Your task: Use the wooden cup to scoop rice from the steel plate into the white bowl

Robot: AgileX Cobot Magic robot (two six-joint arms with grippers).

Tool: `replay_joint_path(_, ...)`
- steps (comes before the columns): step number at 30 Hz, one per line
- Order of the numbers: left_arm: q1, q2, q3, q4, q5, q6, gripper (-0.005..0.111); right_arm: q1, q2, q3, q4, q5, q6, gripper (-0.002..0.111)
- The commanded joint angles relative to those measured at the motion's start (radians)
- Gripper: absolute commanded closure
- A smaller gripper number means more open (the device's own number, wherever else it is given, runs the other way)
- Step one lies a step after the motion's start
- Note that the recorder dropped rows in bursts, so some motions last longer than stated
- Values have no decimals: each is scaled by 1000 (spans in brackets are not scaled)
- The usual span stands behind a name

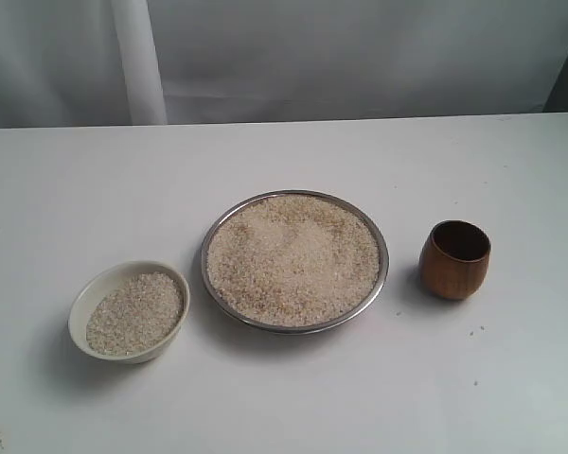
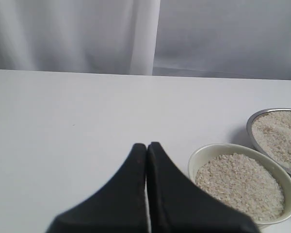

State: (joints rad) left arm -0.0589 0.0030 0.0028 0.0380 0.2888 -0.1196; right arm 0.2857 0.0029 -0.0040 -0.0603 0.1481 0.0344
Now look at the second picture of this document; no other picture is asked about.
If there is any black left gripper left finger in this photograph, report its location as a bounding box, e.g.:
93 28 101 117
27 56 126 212
47 143 148 233

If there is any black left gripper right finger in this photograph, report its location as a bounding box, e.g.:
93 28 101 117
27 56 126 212
146 142 259 233

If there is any white ceramic bowl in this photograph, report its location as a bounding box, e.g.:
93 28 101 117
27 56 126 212
188 144 291 228

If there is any steel bowl of rice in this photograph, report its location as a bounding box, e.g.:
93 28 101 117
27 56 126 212
246 108 291 177

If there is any white backdrop curtain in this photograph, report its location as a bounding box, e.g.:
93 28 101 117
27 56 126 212
0 0 291 80

